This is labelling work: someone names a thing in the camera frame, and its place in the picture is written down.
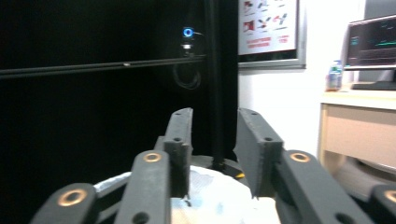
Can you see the blue plastic bottle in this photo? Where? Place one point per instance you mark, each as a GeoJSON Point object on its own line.
{"type": "Point", "coordinates": [334, 77]}

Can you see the beige wooden desk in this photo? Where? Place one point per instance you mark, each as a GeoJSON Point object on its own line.
{"type": "Point", "coordinates": [358, 130]}

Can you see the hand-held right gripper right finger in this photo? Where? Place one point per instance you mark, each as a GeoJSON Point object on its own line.
{"type": "Point", "coordinates": [258, 155]}

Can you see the black stand with striped base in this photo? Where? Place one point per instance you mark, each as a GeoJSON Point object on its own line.
{"type": "Point", "coordinates": [214, 93]}

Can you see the black horizontal rail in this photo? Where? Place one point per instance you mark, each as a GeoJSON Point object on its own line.
{"type": "Point", "coordinates": [93, 67]}

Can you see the framed wall poster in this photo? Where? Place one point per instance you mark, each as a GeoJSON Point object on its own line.
{"type": "Point", "coordinates": [267, 28]}

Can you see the black curtain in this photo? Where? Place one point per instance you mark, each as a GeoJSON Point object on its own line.
{"type": "Point", "coordinates": [77, 124]}

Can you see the computer monitor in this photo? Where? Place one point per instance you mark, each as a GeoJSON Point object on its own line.
{"type": "Point", "coordinates": [373, 43]}

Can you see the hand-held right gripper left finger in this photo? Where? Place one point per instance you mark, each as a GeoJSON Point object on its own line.
{"type": "Point", "coordinates": [180, 155]}

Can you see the pale blue plastic bin bag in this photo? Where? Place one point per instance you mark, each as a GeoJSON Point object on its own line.
{"type": "Point", "coordinates": [218, 199]}

